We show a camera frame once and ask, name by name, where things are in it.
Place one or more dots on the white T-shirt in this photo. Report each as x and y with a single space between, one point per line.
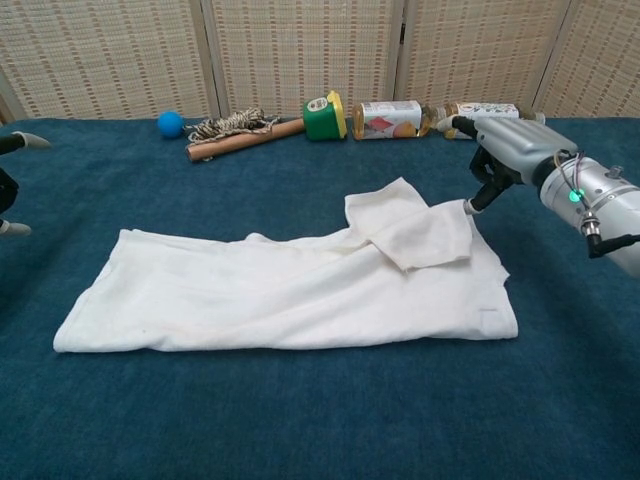
300 300

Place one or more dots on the wooden stick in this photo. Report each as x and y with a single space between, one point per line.
235 145

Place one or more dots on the green container with yellow lid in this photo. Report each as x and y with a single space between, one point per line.
322 125

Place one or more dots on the tea bottle with fruit label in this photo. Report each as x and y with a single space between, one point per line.
385 120

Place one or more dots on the woven folding screen panel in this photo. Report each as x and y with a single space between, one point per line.
300 50
600 55
100 55
480 50

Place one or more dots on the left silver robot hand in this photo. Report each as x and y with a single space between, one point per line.
7 192

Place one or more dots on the tea bottle with white label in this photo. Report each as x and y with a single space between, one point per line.
480 110

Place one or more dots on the blue ball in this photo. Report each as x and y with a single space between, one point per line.
169 124

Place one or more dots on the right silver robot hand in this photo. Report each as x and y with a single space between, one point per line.
520 145

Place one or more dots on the blue table cover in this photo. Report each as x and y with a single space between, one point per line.
200 425

